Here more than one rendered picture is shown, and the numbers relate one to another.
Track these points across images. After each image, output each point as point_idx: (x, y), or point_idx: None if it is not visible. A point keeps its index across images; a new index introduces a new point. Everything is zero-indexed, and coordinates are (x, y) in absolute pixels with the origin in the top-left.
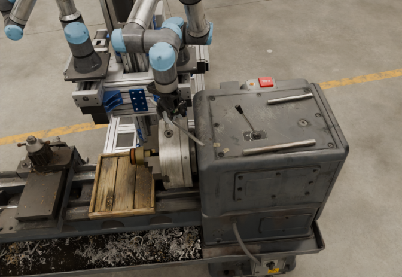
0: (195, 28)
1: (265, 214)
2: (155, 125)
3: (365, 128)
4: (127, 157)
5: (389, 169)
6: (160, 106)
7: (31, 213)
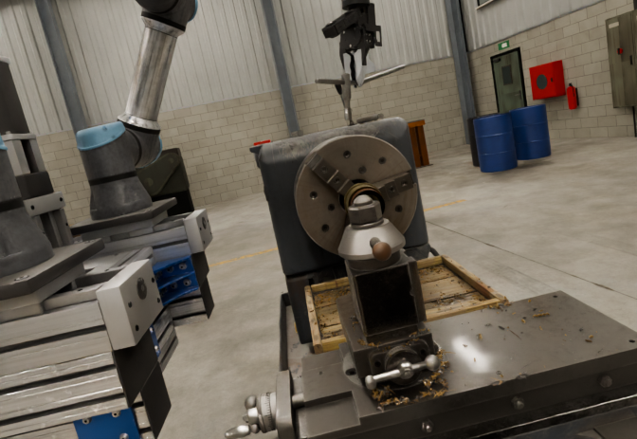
0: (157, 107)
1: None
2: (321, 157)
3: (206, 350)
4: (323, 315)
5: (271, 333)
6: (365, 32)
7: (597, 318)
